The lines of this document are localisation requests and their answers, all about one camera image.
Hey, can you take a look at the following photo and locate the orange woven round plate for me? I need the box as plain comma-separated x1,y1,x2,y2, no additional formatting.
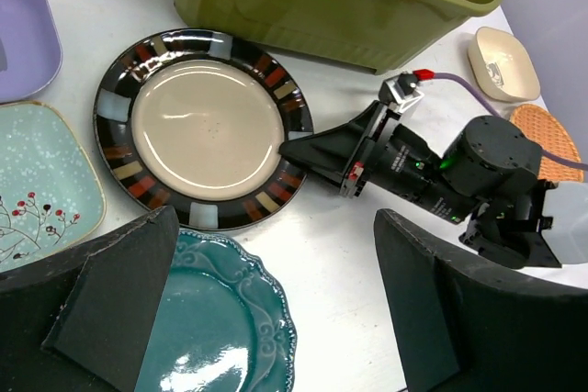
510,104,584,182

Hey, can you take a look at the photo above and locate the teal scalloped plate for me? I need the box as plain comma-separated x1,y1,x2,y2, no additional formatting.
135,229,297,392

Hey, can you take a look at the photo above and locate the cream square dish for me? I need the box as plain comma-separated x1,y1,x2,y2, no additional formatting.
468,27,541,103

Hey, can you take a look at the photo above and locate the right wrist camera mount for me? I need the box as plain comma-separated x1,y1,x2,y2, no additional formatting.
378,69,435,117

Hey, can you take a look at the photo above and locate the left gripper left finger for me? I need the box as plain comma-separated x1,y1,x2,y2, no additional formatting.
1,207,179,391

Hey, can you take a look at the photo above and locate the mint green square plate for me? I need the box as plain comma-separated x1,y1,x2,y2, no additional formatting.
1,101,106,272

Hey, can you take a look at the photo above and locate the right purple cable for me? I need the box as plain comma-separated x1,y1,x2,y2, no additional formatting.
431,71,588,172

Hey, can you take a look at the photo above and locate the lavender square dish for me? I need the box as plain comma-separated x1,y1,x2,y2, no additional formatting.
1,0,62,104

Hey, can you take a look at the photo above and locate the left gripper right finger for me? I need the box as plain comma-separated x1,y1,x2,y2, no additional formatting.
373,209,587,391

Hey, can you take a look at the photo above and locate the black rimmed beige plate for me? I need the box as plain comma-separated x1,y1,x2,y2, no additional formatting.
93,28,313,231

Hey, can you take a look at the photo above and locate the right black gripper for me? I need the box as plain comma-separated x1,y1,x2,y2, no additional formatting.
278,101,459,222

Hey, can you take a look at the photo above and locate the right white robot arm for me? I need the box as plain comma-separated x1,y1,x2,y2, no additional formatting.
279,101,587,269

